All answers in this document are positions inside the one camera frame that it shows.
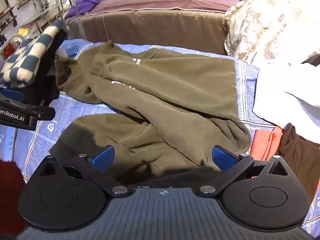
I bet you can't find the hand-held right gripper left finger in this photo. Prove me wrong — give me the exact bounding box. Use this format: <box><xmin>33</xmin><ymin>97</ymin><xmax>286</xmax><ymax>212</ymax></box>
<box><xmin>35</xmin><ymin>144</ymin><xmax>136</xmax><ymax>197</ymax></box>

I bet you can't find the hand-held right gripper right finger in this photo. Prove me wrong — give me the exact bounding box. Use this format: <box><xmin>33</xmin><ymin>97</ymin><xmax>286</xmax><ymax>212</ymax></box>
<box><xmin>199</xmin><ymin>145</ymin><xmax>292</xmax><ymax>197</ymax></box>

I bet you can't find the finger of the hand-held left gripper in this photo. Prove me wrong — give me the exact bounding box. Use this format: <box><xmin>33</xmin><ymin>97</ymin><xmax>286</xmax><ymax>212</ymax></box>
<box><xmin>0</xmin><ymin>88</ymin><xmax>25</xmax><ymax>105</ymax></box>

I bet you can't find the olive green hoodie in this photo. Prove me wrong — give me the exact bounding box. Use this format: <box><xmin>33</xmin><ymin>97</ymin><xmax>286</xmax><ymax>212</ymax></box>
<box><xmin>49</xmin><ymin>41</ymin><xmax>252</xmax><ymax>180</ymax></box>

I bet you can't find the blue and cream checkered blanket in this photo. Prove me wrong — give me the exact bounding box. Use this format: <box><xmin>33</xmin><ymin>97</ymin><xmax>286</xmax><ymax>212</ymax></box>
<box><xmin>0</xmin><ymin>19</ymin><xmax>66</xmax><ymax>90</ymax></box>

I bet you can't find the orange-red cloth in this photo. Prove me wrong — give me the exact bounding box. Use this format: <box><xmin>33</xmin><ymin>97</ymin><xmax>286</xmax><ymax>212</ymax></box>
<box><xmin>249</xmin><ymin>126</ymin><xmax>285</xmax><ymax>161</ymax></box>

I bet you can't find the blue plaid bed sheet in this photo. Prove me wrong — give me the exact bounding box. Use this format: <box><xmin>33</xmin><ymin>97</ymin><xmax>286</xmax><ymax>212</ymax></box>
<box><xmin>0</xmin><ymin>39</ymin><xmax>320</xmax><ymax>233</ymax></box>

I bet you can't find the black cloth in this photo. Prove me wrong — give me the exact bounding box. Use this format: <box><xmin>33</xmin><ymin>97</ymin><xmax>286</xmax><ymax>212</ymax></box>
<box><xmin>32</xmin><ymin>29</ymin><xmax>70</xmax><ymax>106</ymax></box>

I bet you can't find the dark red cloth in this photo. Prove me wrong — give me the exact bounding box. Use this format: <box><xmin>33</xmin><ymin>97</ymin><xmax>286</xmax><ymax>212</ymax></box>
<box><xmin>0</xmin><ymin>158</ymin><xmax>27</xmax><ymax>236</ymax></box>

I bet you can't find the dark brown cloth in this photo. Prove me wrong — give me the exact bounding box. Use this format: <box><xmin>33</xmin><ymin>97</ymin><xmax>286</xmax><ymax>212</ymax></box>
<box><xmin>278</xmin><ymin>122</ymin><xmax>320</xmax><ymax>206</ymax></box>

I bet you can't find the white cloth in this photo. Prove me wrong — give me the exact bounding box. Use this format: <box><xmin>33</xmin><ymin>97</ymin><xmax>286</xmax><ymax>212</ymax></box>
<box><xmin>252</xmin><ymin>62</ymin><xmax>320</xmax><ymax>145</ymax></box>

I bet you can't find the purple cloth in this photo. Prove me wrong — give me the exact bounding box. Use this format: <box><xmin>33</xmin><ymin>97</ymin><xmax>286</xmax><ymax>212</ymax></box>
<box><xmin>66</xmin><ymin>0</ymin><xmax>114</xmax><ymax>18</ymax></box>

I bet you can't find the brown bed skirt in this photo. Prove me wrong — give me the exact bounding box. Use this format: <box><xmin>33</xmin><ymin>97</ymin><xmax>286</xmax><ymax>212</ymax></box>
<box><xmin>67</xmin><ymin>9</ymin><xmax>229</xmax><ymax>55</ymax></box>

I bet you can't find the cream floral quilt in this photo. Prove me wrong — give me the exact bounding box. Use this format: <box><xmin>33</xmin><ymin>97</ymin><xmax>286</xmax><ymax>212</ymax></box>
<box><xmin>223</xmin><ymin>0</ymin><xmax>320</xmax><ymax>67</ymax></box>

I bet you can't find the mauve bedspread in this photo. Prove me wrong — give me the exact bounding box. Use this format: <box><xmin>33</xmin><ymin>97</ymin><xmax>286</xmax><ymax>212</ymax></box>
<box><xmin>66</xmin><ymin>0</ymin><xmax>242</xmax><ymax>26</ymax></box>

